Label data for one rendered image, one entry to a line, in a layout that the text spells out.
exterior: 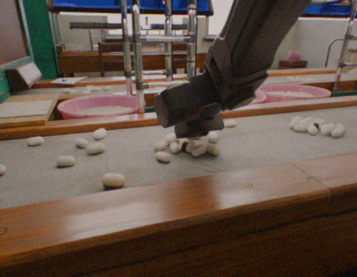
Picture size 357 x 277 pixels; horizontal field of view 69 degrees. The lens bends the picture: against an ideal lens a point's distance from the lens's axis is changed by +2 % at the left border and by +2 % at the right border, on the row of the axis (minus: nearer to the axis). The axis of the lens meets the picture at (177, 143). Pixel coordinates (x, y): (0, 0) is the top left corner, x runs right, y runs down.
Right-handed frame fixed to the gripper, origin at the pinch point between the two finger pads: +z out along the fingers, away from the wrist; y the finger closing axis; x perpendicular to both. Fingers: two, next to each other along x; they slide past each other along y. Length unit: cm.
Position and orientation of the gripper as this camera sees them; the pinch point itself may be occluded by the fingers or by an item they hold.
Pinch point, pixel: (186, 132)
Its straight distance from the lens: 59.8
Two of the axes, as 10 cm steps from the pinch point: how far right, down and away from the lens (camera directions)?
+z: -2.3, 3.3, 9.2
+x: 2.0, 9.4, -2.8
